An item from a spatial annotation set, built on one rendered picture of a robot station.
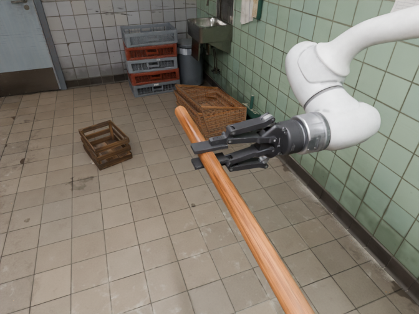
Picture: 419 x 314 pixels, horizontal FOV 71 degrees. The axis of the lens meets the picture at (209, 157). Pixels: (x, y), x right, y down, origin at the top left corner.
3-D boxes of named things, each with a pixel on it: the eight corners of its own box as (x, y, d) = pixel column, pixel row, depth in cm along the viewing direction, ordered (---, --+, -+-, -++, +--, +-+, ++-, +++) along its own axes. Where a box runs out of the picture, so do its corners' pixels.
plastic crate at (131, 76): (179, 80, 372) (179, 68, 363) (131, 86, 355) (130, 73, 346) (172, 69, 403) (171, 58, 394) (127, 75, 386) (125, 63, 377)
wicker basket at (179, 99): (197, 141, 261) (196, 113, 245) (174, 114, 302) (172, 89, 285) (244, 128, 279) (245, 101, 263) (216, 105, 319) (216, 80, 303)
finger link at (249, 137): (275, 144, 62) (277, 137, 61) (227, 146, 58) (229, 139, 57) (267, 134, 65) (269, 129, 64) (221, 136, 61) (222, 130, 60)
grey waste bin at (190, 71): (207, 86, 394) (207, 43, 361) (181, 90, 383) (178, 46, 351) (199, 76, 422) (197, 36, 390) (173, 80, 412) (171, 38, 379)
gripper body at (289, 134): (308, 127, 60) (268, 135, 57) (301, 160, 65) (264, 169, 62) (288, 111, 66) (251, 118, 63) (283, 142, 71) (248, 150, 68)
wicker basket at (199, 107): (201, 135, 257) (200, 106, 241) (175, 109, 297) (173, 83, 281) (247, 122, 276) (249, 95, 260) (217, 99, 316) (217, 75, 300)
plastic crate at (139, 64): (178, 68, 362) (177, 56, 353) (128, 74, 347) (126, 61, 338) (171, 58, 393) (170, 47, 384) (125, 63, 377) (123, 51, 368)
